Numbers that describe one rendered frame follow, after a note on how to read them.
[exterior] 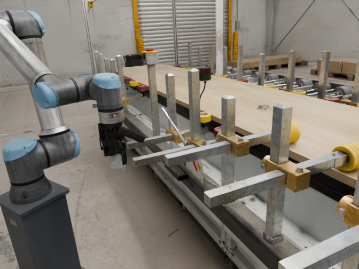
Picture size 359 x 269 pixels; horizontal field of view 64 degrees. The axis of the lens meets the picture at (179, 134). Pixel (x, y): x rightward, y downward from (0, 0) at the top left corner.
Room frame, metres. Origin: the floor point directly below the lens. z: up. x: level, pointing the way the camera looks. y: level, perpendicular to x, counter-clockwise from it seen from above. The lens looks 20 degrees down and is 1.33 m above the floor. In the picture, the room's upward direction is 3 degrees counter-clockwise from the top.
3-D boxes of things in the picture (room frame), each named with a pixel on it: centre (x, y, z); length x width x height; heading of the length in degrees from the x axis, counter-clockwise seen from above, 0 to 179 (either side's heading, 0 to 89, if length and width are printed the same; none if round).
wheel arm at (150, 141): (1.36, 0.05, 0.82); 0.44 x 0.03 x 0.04; 114
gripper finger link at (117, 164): (0.99, 0.24, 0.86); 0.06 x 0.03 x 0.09; 114
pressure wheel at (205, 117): (1.44, -0.13, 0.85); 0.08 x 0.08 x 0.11
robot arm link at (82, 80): (1.08, 0.33, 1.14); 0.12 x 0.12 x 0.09; 45
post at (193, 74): (1.19, -0.07, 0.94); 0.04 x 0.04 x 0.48; 24
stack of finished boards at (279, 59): (9.23, -2.76, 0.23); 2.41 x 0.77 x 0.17; 116
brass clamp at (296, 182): (0.71, -0.28, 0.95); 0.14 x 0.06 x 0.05; 24
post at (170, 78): (1.42, 0.03, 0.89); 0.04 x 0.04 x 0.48; 24
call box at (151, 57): (1.65, 0.14, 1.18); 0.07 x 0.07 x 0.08; 24
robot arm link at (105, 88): (1.01, 0.24, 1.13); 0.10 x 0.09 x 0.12; 45
